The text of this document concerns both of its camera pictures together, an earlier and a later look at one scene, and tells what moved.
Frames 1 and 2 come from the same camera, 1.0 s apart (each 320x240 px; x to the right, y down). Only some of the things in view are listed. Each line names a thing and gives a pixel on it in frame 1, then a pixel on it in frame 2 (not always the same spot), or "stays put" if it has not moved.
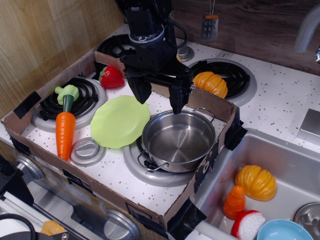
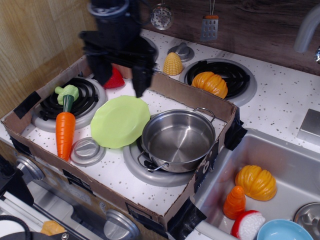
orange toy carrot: (65, 123) stays put
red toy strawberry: (111, 77) stays put
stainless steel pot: (180, 141) stays put
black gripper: (155, 56) to (116, 39)
